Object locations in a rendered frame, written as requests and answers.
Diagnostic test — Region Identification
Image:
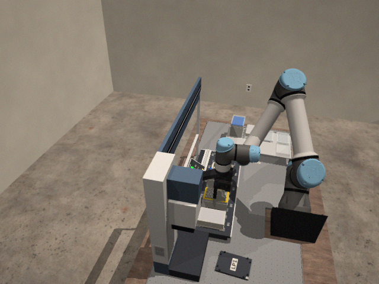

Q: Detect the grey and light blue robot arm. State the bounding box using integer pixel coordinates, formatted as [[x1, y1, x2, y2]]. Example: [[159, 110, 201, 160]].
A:
[[203, 69, 326, 213]]

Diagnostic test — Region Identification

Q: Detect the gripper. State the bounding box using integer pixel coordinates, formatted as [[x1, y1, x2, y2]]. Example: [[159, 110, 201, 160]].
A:
[[213, 167, 233, 207]]

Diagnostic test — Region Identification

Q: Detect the yellow tip rack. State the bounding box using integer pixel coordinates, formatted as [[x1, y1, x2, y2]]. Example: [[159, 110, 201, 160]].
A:
[[202, 187, 229, 211]]

